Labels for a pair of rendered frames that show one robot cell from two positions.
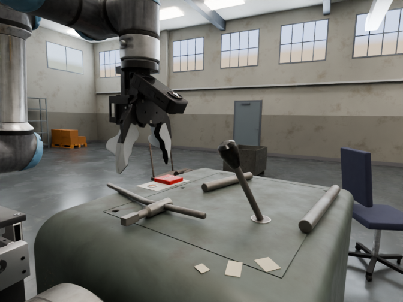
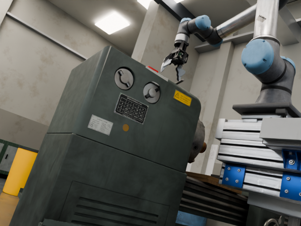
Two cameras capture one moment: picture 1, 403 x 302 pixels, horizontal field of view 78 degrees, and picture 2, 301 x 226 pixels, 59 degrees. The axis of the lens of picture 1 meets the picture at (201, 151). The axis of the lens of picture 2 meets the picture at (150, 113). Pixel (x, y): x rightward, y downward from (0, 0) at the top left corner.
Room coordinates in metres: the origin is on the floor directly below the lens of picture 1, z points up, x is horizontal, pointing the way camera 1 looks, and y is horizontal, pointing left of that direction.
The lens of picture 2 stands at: (1.71, 0.64, 0.76)
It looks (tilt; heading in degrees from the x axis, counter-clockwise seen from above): 15 degrees up; 205
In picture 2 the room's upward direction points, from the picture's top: 17 degrees clockwise
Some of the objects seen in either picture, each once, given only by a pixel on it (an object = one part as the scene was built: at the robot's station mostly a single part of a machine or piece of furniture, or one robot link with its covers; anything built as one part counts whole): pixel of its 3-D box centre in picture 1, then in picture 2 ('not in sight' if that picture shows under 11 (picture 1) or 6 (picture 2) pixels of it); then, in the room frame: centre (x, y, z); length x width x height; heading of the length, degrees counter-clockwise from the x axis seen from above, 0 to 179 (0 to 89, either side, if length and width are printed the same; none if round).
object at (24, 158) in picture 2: not in sight; (23, 171); (-1.82, -3.01, 0.38); 0.47 x 0.47 x 0.77
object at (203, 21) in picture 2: (94, 15); (200, 26); (0.53, 0.22, 1.64); 0.11 x 0.11 x 0.08; 62
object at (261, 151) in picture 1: (245, 160); not in sight; (6.29, -1.14, 0.36); 1.05 x 0.88 x 0.72; 154
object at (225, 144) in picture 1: (228, 154); not in sight; (0.40, -0.04, 1.38); 0.04 x 0.03 x 0.05; 146
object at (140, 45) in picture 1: (138, 52); (182, 41); (0.50, 0.12, 1.56); 0.08 x 0.08 x 0.05
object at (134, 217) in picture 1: (148, 211); not in sight; (0.44, 0.10, 1.27); 0.12 x 0.02 x 0.02; 147
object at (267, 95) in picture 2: not in sight; (273, 102); (0.62, 0.64, 1.21); 0.15 x 0.15 x 0.10
